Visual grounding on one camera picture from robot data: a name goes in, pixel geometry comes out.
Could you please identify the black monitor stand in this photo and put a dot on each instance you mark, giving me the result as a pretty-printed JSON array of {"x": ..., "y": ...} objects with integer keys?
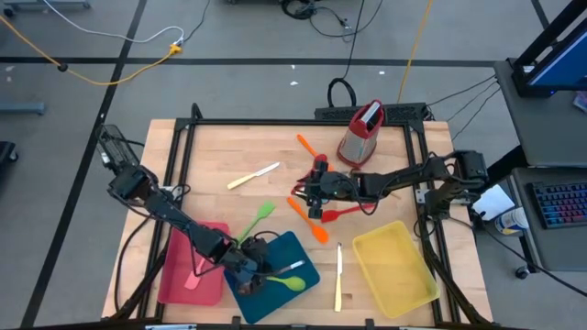
[{"x": 550, "y": 32}]

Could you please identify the black chair caster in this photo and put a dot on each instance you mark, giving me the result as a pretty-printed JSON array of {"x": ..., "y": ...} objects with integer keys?
[{"x": 7, "y": 152}]

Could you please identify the red metal box grater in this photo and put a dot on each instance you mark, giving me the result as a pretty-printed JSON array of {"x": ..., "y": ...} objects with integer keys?
[{"x": 360, "y": 142}]

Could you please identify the black desk caster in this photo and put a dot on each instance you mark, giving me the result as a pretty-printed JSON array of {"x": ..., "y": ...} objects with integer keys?
[{"x": 522, "y": 272}]

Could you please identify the dark grey desk surface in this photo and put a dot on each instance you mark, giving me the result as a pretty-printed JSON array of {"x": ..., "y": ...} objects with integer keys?
[{"x": 550, "y": 247}]

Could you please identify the pink silicone spatula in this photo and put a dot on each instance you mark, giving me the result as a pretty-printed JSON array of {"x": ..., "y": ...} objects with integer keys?
[{"x": 192, "y": 280}]

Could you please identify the black perforated electronics box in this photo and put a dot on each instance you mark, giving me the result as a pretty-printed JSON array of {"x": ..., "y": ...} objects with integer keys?
[{"x": 403, "y": 112}]

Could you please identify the yellow plastic tray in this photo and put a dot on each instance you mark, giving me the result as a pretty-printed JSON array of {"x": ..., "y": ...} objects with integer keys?
[{"x": 394, "y": 270}]

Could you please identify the red plastic tray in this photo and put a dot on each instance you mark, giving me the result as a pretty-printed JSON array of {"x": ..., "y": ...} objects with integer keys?
[{"x": 179, "y": 284}]

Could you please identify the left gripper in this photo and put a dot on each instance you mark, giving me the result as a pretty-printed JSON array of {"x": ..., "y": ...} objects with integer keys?
[{"x": 250, "y": 256}]

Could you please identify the black mesh box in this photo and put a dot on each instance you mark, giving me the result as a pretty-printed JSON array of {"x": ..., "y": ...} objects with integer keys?
[{"x": 114, "y": 146}]

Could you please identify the black aluminium table frame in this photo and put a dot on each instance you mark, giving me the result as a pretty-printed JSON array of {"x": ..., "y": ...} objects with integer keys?
[{"x": 220, "y": 122}]

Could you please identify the lime green spoon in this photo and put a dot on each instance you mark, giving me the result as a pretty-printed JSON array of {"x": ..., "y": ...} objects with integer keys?
[{"x": 295, "y": 283}]

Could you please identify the grey side table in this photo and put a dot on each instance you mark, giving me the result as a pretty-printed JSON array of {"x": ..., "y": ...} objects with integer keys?
[{"x": 541, "y": 128}]

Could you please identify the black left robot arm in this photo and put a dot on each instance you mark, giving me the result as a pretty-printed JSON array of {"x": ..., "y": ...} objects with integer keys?
[{"x": 174, "y": 213}]

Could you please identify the colourful booklet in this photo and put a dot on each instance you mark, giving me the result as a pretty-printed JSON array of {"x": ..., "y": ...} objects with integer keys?
[{"x": 581, "y": 102}]

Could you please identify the backlit keyboard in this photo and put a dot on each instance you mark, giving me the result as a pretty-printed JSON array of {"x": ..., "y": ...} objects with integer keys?
[{"x": 561, "y": 204}]

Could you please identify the grey furniture foot bar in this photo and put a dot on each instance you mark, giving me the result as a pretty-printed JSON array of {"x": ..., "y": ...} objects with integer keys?
[
  {"x": 23, "y": 108},
  {"x": 46, "y": 3}
]

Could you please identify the blue plastic tray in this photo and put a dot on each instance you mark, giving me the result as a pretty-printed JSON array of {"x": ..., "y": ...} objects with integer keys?
[{"x": 280, "y": 298}]

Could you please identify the computer monitor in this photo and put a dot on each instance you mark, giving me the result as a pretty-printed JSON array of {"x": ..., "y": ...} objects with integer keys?
[{"x": 564, "y": 64}]

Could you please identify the orange silicone spatula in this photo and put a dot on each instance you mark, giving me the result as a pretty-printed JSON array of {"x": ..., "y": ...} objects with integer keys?
[
  {"x": 321, "y": 234},
  {"x": 306, "y": 146}
]

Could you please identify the red silicone spatula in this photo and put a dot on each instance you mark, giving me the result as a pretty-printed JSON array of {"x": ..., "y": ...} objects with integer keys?
[{"x": 331, "y": 215}]

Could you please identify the green silicone spatula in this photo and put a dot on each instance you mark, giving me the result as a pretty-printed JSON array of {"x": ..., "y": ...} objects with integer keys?
[{"x": 266, "y": 210}]

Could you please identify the white blue container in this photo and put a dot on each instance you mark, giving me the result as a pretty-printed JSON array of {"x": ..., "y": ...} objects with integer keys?
[{"x": 511, "y": 221}]

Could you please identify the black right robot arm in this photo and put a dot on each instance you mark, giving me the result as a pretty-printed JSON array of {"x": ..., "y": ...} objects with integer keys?
[{"x": 413, "y": 176}]

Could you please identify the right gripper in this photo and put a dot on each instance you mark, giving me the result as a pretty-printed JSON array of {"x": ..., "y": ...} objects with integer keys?
[{"x": 339, "y": 188}]

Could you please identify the white paper sheet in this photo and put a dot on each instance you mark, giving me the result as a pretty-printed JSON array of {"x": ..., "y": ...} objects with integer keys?
[{"x": 493, "y": 201}]

